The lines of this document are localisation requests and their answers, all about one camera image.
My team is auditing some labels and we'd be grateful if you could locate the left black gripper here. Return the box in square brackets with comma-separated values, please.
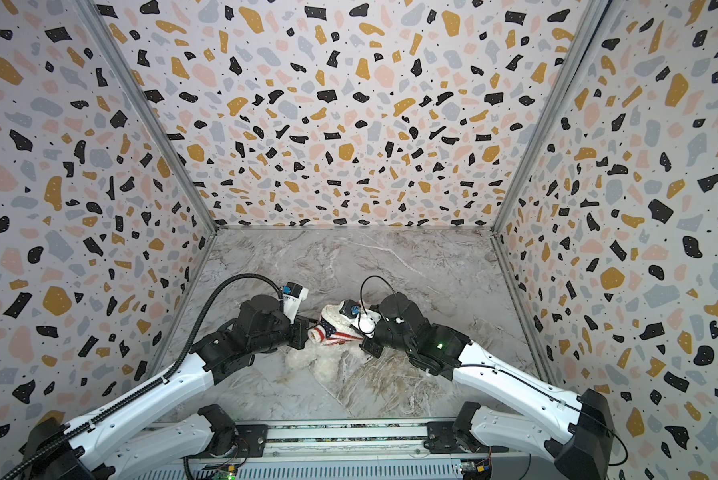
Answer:
[255, 312, 327, 355]

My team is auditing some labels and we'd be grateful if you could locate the red white striped knit sweater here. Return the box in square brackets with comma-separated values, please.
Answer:
[308, 318, 363, 346]

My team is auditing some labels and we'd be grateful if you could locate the white plush teddy bear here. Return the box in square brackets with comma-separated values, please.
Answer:
[285, 301, 365, 383]

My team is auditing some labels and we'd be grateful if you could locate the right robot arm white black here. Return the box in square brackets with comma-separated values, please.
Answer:
[340, 293, 618, 479]

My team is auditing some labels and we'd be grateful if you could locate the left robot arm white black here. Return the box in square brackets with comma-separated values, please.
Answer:
[7, 285, 311, 479]

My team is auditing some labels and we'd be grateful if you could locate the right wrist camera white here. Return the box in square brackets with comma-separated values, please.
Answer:
[339, 300, 382, 338]

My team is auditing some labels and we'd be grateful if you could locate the right thin black cable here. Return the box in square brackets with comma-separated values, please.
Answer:
[358, 274, 399, 313]

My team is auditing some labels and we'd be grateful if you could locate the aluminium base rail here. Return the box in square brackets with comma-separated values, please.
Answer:
[112, 418, 516, 460]

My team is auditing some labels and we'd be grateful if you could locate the white slotted cable duct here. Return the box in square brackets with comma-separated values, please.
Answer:
[115, 460, 465, 480]

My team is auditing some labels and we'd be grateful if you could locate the left black corrugated cable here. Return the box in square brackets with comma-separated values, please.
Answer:
[0, 273, 285, 480]

